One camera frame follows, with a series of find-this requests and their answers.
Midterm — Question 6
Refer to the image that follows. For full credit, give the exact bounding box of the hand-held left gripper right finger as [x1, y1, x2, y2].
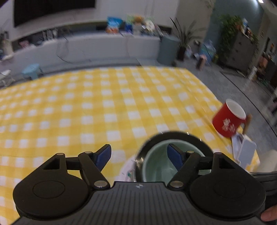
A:
[167, 144, 250, 189]

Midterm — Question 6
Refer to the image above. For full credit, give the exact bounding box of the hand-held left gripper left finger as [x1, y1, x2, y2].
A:
[28, 145, 112, 189]

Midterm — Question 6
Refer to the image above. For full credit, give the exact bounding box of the green ceramic bowl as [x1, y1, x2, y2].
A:
[143, 140, 211, 182]

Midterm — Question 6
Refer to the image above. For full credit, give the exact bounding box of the large white painted plate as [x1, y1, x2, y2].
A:
[120, 159, 137, 182]

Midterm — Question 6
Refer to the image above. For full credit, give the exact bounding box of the person's right hand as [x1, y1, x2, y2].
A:
[261, 206, 277, 222]

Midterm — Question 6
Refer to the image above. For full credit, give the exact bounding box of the yellow checked tablecloth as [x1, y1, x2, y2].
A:
[0, 66, 260, 221]

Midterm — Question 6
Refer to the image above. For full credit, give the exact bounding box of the small brown box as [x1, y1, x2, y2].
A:
[196, 55, 207, 70]

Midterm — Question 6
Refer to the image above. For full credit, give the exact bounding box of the grey cylindrical bin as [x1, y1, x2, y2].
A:
[157, 36, 180, 65]

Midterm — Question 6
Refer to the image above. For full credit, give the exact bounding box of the grey stone television console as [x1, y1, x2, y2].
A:
[0, 18, 162, 72]

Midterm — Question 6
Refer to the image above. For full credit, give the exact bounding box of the blue water jug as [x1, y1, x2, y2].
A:
[200, 40, 217, 64]

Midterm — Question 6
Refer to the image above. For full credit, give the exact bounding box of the light blue stool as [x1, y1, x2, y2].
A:
[22, 63, 43, 80]

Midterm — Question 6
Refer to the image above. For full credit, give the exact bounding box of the tall potted leaf plant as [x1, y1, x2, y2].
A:
[170, 17, 206, 61]

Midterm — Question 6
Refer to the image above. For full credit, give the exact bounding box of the grey drawer cabinet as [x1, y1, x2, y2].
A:
[226, 30, 255, 70]

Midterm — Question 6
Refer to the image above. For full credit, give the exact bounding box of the blue snack bag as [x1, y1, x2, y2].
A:
[106, 17, 124, 34]

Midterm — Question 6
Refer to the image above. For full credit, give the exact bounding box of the climbing green plant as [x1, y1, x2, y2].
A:
[217, 14, 259, 63]

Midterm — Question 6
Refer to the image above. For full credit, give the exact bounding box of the red mug with wooden handle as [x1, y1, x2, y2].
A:
[212, 99, 253, 138]

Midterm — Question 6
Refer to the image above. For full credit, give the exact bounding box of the black cable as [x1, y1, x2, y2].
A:
[56, 38, 92, 64]

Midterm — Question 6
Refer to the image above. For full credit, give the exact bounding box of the black wall television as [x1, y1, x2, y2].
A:
[14, 0, 96, 28]

